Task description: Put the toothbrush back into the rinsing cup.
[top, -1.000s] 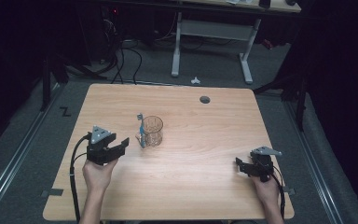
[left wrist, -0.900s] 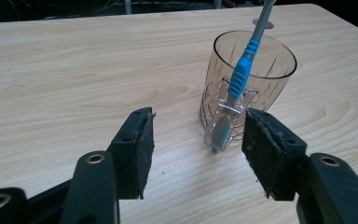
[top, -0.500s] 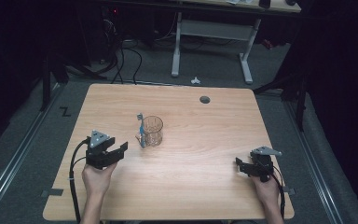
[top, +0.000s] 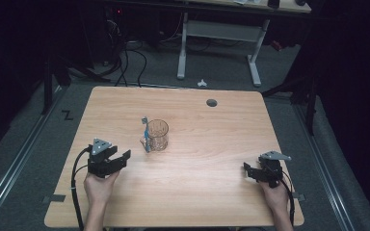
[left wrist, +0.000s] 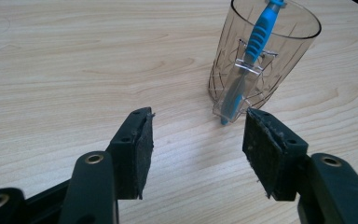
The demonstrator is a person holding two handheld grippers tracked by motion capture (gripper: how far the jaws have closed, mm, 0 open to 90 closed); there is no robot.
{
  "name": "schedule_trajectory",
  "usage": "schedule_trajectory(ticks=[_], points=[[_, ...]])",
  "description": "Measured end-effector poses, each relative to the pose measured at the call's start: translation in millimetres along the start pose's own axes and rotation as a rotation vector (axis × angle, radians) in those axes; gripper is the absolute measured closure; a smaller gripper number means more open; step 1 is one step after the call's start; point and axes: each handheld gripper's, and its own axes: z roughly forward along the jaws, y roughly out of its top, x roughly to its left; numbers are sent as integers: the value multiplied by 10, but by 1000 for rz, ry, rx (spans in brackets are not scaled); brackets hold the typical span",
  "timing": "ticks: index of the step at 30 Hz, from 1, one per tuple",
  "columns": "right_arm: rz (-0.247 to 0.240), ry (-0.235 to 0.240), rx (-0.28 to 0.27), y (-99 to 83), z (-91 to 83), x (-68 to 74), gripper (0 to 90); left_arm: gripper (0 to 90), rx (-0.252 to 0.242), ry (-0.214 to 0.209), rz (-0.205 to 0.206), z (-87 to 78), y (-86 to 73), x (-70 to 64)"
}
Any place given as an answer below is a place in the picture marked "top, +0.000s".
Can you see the blue and grey toothbrush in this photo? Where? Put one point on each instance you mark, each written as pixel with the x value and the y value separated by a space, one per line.
pixel 146 134

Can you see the small white floor object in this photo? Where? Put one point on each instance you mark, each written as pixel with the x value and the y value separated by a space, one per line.
pixel 202 83

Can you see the person's right hand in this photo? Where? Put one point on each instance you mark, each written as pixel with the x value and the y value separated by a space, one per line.
pixel 276 199

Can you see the person's left hand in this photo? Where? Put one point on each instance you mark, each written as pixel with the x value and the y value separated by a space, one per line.
pixel 99 189

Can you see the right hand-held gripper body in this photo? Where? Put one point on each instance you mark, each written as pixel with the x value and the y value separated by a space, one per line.
pixel 271 168

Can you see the grey tape strip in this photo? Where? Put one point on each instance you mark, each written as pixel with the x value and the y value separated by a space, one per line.
pixel 56 198
pixel 298 196

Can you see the metal floor rail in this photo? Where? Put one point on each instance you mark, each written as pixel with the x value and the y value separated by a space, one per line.
pixel 16 160
pixel 327 173

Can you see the grey table grommet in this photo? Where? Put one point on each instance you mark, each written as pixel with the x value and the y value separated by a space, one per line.
pixel 211 103

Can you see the black metal stand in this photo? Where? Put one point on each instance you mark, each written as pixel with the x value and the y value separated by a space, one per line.
pixel 47 89
pixel 310 106

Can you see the white-framed desk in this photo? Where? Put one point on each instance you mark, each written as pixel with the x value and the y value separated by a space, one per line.
pixel 221 32

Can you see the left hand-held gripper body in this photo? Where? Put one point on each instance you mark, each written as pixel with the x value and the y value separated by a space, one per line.
pixel 101 160

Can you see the clear patterned glass cup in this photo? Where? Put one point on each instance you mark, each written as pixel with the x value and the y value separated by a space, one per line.
pixel 159 138

